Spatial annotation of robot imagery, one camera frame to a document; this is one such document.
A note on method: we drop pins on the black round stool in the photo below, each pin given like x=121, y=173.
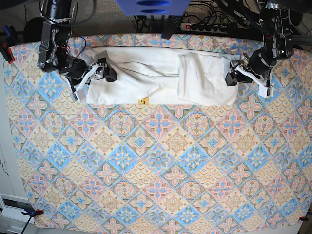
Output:
x=33, y=30

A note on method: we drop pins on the white cabinet left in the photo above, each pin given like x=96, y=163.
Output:
x=10, y=181

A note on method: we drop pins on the blue clamp bottom left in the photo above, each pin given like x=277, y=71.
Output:
x=32, y=212

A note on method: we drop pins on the orange clamp bottom right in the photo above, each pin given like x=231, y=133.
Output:
x=304, y=219

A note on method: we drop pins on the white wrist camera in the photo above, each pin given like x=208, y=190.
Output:
x=265, y=87
x=79, y=93

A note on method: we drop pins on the black power strip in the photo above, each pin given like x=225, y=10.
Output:
x=202, y=27

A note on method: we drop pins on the white printed T-shirt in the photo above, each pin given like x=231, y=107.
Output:
x=159, y=75

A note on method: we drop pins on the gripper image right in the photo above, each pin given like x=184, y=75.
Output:
x=235, y=77

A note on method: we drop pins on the patterned tablecloth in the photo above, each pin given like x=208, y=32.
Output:
x=172, y=169

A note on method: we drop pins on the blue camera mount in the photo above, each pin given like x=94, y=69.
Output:
x=153, y=7

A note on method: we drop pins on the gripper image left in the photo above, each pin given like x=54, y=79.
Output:
x=104, y=71

